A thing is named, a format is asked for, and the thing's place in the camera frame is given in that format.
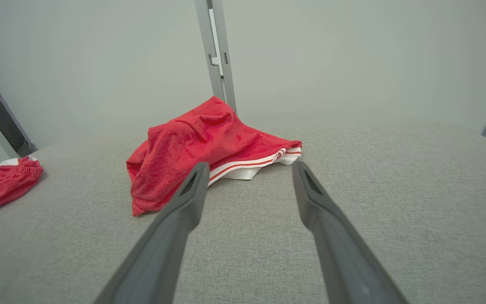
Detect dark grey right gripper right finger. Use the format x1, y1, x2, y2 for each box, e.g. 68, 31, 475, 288
292, 160, 408, 304

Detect red trousers with white stripes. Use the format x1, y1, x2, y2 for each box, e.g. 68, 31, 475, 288
126, 96, 302, 217

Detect grey partition post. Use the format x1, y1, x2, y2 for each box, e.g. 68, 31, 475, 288
195, 0, 237, 112

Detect red shorts with white panels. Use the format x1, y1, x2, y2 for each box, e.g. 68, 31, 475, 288
0, 156, 44, 217

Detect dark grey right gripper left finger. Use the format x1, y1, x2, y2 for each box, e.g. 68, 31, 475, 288
94, 162, 210, 304

